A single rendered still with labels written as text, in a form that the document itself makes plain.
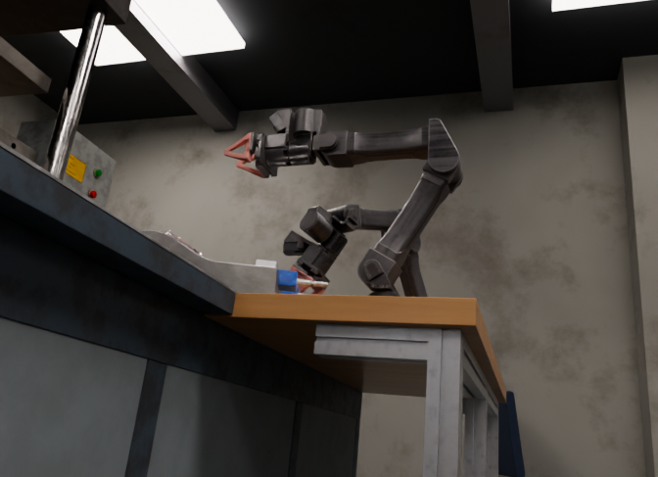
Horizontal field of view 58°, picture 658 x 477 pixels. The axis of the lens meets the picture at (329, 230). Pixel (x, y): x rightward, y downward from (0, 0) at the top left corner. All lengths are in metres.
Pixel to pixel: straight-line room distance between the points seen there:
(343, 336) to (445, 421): 0.19
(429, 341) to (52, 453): 0.49
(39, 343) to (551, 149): 3.96
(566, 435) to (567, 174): 1.65
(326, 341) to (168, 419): 0.25
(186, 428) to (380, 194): 3.54
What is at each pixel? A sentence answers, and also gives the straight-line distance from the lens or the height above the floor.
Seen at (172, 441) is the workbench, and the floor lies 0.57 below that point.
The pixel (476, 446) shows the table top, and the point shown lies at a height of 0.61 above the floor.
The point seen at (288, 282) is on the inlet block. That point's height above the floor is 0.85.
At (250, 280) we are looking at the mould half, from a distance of 0.99.
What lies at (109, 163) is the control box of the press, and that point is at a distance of 2.27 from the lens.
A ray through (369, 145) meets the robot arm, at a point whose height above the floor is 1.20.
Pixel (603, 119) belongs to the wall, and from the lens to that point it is 4.50.
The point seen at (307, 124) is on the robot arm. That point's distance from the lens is 1.36.
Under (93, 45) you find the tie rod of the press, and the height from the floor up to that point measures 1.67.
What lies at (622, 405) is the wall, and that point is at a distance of 3.93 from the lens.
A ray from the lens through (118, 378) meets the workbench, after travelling 0.80.
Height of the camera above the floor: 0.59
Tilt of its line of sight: 19 degrees up
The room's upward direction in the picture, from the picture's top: 6 degrees clockwise
